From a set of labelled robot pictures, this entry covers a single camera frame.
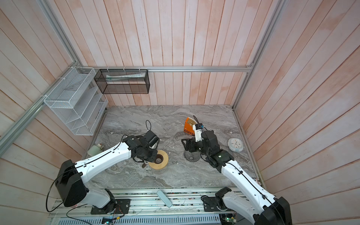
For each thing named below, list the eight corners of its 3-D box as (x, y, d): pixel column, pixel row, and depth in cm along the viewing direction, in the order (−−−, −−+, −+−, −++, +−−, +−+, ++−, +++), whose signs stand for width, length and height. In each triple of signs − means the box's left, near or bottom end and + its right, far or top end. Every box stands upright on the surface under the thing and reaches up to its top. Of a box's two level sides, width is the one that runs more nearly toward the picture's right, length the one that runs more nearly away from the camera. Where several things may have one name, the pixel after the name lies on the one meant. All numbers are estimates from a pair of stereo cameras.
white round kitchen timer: (229, 152, 96) (231, 149, 93) (226, 140, 102) (228, 137, 99) (243, 152, 96) (245, 149, 93) (239, 140, 102) (241, 137, 99)
